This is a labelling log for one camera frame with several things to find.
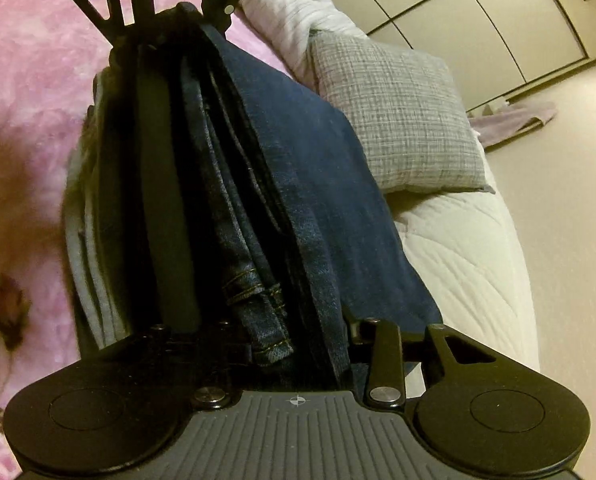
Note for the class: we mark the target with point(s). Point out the pink floral blanket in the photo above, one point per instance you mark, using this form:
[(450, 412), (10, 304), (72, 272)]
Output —
[(23, 85)]

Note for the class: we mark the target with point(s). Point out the purple cloth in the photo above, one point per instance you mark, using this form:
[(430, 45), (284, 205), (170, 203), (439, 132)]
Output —
[(512, 122)]

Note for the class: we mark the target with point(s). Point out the cream wardrobe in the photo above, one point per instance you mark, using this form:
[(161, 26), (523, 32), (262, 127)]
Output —
[(477, 10)]

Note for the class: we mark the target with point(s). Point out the grey sweatshirt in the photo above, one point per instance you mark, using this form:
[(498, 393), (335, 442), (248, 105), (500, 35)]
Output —
[(85, 260)]

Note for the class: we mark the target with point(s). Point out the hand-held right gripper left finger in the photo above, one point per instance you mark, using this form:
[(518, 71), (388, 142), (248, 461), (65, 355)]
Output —
[(188, 367)]

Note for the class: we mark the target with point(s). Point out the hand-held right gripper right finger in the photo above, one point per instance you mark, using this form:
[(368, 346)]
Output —
[(387, 355)]

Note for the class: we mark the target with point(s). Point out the grey woven pillow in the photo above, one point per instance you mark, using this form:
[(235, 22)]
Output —
[(402, 110)]

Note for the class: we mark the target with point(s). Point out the dark blue jeans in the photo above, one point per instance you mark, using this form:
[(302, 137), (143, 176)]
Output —
[(328, 185)]

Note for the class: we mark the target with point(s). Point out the white quilted mattress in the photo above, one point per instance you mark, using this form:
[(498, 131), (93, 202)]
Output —
[(467, 270)]

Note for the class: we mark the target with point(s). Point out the white striped duvet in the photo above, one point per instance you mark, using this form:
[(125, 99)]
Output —
[(288, 25)]

